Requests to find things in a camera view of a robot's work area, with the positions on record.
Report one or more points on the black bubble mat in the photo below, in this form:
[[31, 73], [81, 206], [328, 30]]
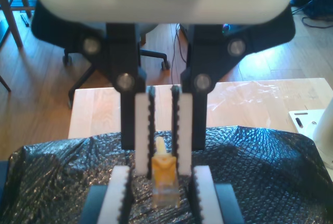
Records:
[[260, 169]]

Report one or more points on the slant-legged chair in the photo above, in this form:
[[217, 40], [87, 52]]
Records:
[[13, 26]]

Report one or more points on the black office chair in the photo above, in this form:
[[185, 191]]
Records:
[[153, 53]]

